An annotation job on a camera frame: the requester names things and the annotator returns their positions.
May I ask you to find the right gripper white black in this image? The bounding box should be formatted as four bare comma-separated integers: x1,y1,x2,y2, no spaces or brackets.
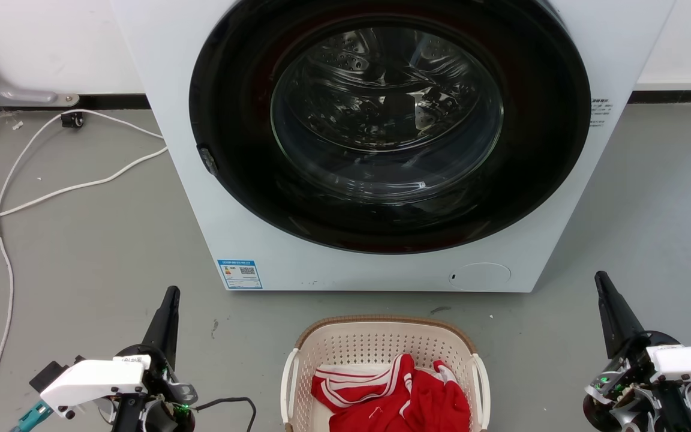
582,271,691,432

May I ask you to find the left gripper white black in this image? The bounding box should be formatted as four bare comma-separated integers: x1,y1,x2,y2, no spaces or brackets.
29,286,199,432

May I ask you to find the beige plastic laundry basket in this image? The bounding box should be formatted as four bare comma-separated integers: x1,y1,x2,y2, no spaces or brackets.
280,315,491,432

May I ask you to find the blue energy label sticker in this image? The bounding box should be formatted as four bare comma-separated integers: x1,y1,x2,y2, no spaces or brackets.
217,259,263,290

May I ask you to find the white front-load washing machine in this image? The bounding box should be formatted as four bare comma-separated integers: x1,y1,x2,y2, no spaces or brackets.
110,0,677,293

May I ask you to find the round white filter cover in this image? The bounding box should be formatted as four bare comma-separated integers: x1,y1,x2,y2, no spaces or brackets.
448,262,512,292

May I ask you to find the black round washer door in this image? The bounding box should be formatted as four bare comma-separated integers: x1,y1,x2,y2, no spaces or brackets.
188,0,592,254

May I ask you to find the small text warning sticker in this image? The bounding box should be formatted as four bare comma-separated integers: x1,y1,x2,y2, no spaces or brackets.
589,98,611,128

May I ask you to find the red white-striped garment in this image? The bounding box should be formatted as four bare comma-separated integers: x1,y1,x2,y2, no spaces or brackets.
311,353,473,432

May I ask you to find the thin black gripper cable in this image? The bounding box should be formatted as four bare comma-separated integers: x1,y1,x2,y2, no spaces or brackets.
193,397,257,432

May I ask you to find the teal cable connector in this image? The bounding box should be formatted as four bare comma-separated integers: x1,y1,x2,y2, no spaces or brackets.
10,401,55,432

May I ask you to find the white power cable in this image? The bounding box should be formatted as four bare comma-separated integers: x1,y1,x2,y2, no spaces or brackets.
0,109,165,432
0,146,169,230

